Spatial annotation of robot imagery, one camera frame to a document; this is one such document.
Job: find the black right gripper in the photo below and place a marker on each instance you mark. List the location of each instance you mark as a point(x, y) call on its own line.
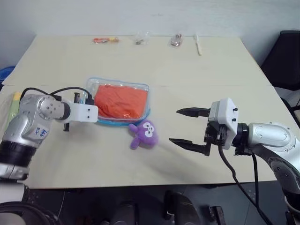
point(216, 134)

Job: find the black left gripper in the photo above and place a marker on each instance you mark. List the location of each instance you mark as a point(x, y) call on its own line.
point(89, 100)

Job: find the clear plastic blue-zip pouch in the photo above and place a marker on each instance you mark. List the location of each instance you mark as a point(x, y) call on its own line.
point(93, 83)

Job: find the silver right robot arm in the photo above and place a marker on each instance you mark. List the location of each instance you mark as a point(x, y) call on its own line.
point(269, 133)

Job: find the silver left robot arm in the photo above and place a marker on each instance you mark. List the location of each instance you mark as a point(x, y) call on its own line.
point(25, 122)

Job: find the orange cloth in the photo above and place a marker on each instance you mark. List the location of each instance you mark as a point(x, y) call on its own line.
point(122, 100)

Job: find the purple plush toy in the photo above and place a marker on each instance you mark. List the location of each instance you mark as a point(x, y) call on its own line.
point(145, 136)

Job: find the green and yellow flat item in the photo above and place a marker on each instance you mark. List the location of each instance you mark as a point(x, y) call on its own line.
point(15, 105)

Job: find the blue round object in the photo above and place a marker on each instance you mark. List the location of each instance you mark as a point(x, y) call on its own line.
point(6, 73)

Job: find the red orange snack packet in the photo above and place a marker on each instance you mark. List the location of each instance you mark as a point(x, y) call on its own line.
point(105, 40)

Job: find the large dark rounded shape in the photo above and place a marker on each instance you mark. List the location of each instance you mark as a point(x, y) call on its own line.
point(182, 208)

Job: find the white toothbrush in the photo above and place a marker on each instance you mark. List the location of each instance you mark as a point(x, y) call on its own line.
point(198, 45)

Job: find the clear bag with brown item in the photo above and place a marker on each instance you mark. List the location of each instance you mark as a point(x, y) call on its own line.
point(176, 40)

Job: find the white robot torso part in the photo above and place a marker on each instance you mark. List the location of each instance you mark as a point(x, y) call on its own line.
point(10, 192)

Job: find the clear bag with small parts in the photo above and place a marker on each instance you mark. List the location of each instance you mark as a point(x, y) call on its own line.
point(141, 38)

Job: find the black chair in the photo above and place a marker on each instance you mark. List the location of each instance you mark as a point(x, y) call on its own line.
point(283, 61)

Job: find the dark and white robot part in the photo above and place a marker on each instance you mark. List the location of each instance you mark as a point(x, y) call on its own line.
point(293, 211)

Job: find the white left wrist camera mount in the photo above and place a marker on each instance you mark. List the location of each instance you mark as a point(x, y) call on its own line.
point(82, 113)

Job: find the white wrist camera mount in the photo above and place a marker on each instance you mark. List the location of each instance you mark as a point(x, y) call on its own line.
point(82, 113)
point(228, 117)

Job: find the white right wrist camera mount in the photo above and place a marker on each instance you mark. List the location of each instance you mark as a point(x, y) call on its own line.
point(228, 117)

